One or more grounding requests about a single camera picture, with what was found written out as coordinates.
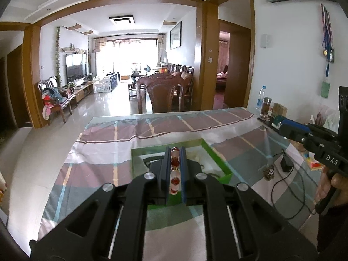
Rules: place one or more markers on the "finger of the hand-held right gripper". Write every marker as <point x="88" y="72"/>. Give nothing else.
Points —
<point x="295" y="125"/>
<point x="299" y="137"/>

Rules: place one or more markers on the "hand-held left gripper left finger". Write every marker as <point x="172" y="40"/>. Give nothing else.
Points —
<point x="167" y="174"/>

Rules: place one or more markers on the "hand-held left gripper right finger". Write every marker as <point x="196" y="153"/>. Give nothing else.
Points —
<point x="183" y="174"/>

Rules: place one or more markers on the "green cardboard box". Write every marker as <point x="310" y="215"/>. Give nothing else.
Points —
<point x="225" y="179"/>

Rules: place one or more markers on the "person's right forearm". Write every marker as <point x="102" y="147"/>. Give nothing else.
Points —
<point x="334" y="228"/>

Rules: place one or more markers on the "person's right hand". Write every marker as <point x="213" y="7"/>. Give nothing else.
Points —
<point x="323" y="187"/>

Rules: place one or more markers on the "green and white case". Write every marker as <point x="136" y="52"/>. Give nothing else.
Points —
<point x="277" y="121"/>

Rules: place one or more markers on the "small brown boxes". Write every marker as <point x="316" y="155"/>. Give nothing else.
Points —
<point x="280" y="109"/>

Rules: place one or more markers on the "glass jar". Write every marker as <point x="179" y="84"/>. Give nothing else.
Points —
<point x="266" y="107"/>

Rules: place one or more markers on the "plastic water bottle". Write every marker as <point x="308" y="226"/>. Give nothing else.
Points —
<point x="261" y="100"/>

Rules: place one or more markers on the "carved wooden chair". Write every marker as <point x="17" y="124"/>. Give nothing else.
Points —
<point x="163" y="95"/>

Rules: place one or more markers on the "white baby playpen fence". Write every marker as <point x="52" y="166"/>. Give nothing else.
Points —
<point x="106" y="83"/>

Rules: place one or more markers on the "wooden television cabinet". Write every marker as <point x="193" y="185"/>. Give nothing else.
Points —
<point x="81" y="92"/>

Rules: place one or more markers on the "white standing air conditioner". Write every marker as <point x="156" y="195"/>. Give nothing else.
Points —
<point x="92" y="65"/>

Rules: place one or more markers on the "chair piled with clothes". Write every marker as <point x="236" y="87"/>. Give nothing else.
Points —
<point x="53" y="98"/>

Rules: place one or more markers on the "television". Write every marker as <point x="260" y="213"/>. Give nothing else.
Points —
<point x="76" y="66"/>

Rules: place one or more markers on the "green vine garland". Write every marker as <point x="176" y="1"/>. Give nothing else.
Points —
<point x="58" y="57"/>

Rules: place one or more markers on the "rectangular ceiling light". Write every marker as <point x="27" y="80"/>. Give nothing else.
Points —
<point x="122" y="19"/>

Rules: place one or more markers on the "green wall card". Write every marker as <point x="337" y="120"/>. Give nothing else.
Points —
<point x="325" y="89"/>

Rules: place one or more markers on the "white wall box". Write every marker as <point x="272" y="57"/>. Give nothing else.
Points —
<point x="265" y="40"/>

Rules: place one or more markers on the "framed wall picture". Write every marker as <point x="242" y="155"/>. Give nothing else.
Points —
<point x="176" y="35"/>

